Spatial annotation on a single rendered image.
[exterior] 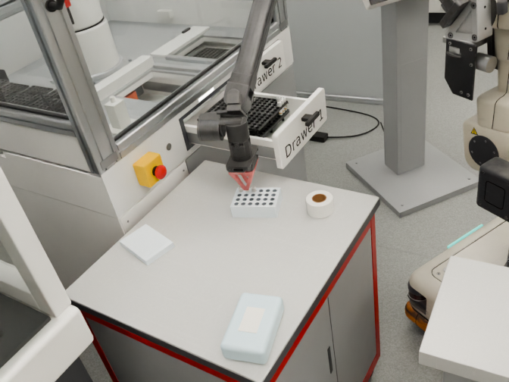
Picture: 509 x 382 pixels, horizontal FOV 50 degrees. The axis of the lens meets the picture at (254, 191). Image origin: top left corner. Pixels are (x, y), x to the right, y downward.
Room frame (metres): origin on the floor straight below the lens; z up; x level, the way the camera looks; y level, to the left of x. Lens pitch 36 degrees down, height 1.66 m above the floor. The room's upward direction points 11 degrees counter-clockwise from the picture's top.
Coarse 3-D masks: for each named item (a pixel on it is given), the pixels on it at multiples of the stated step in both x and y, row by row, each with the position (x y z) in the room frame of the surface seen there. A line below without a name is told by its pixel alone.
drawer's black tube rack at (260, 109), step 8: (256, 96) 1.56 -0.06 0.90; (216, 104) 1.57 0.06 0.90; (224, 104) 1.55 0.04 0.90; (256, 104) 1.51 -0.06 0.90; (264, 104) 1.51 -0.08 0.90; (272, 104) 1.49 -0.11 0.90; (248, 112) 1.47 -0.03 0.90; (256, 112) 1.46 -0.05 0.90; (264, 112) 1.45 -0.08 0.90; (288, 112) 1.49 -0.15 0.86; (248, 120) 1.42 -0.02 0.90; (256, 120) 1.41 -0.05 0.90; (272, 120) 1.45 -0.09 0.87; (280, 120) 1.45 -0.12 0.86; (248, 128) 1.38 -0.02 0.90; (264, 128) 1.40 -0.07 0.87; (272, 128) 1.41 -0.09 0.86; (264, 136) 1.37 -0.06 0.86
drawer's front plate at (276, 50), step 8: (280, 40) 1.92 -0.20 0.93; (272, 48) 1.86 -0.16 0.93; (280, 48) 1.91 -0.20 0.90; (264, 56) 1.82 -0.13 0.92; (272, 56) 1.86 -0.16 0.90; (280, 56) 1.90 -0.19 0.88; (272, 64) 1.85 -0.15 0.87; (280, 64) 1.90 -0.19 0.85; (264, 72) 1.81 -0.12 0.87; (272, 72) 1.85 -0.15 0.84; (264, 80) 1.80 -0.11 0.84; (256, 88) 1.76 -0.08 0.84
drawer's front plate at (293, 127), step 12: (312, 96) 1.43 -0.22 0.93; (324, 96) 1.47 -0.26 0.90; (300, 108) 1.37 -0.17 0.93; (312, 108) 1.41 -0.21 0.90; (324, 108) 1.47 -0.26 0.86; (288, 120) 1.32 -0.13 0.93; (300, 120) 1.35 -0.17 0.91; (324, 120) 1.46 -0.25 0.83; (276, 132) 1.27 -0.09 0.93; (288, 132) 1.29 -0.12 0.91; (300, 132) 1.34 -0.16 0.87; (312, 132) 1.40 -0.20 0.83; (276, 144) 1.25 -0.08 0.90; (300, 144) 1.34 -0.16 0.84; (276, 156) 1.26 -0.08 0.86
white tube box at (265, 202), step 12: (252, 192) 1.20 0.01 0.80; (264, 192) 1.19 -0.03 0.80; (276, 192) 1.18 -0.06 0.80; (240, 204) 1.16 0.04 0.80; (252, 204) 1.15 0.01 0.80; (264, 204) 1.15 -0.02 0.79; (276, 204) 1.14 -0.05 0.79; (240, 216) 1.15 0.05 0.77; (252, 216) 1.14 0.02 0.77; (264, 216) 1.13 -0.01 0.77; (276, 216) 1.12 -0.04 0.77
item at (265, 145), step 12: (216, 96) 1.63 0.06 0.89; (264, 96) 1.58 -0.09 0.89; (276, 96) 1.55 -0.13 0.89; (288, 96) 1.53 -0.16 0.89; (204, 108) 1.57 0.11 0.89; (288, 108) 1.53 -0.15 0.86; (192, 120) 1.52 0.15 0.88; (192, 132) 1.46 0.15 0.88; (204, 144) 1.43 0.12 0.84; (216, 144) 1.41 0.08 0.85; (228, 144) 1.38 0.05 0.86; (252, 144) 1.32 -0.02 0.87; (264, 144) 1.30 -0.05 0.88; (264, 156) 1.30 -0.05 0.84
